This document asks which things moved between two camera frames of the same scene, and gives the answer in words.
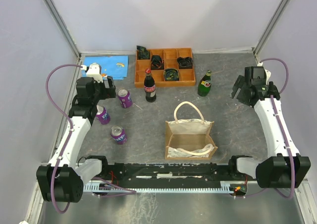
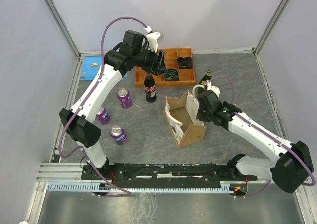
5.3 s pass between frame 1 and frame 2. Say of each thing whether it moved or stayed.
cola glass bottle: stayed
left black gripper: moved
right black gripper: moved
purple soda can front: stayed
